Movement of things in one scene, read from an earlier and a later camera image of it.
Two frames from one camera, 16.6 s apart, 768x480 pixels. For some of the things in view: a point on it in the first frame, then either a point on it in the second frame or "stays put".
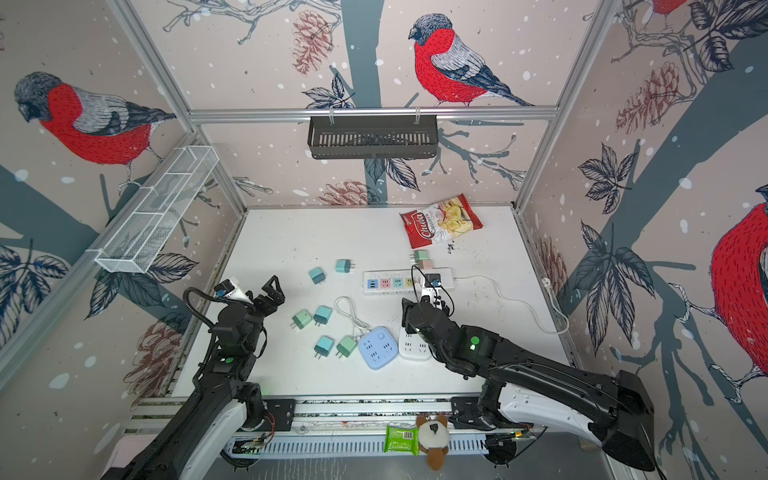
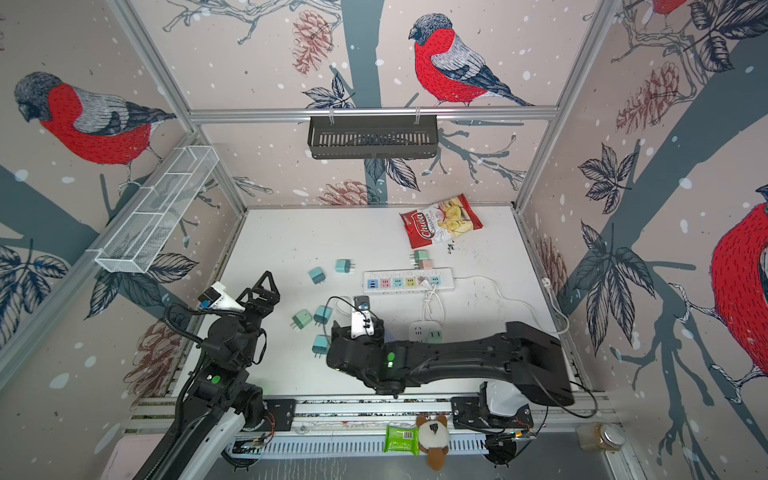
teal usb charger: (317, 275) stays put
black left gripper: (271, 306) stays put
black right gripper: (408, 311) → (339, 333)
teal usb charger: (323, 346) stays put
